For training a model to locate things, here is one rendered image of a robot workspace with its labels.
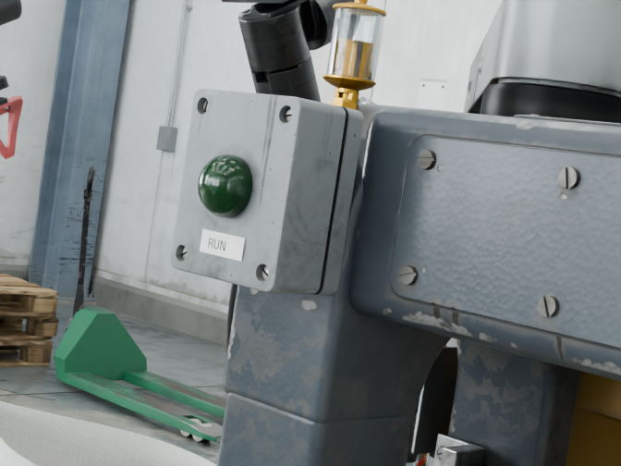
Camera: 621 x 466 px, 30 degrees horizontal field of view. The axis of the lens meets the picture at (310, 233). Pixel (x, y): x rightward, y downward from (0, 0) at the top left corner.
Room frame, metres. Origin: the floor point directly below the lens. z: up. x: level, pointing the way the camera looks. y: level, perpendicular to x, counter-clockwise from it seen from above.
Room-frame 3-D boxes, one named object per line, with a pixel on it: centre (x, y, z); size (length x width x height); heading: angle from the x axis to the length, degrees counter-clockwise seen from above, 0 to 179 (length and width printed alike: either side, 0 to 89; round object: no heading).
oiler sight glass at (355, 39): (0.62, -0.01, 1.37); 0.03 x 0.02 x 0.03; 47
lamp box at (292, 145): (0.57, 0.02, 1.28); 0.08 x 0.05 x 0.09; 47
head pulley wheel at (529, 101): (0.67, -0.13, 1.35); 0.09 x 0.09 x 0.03
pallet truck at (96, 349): (5.87, 0.71, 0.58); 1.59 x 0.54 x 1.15; 47
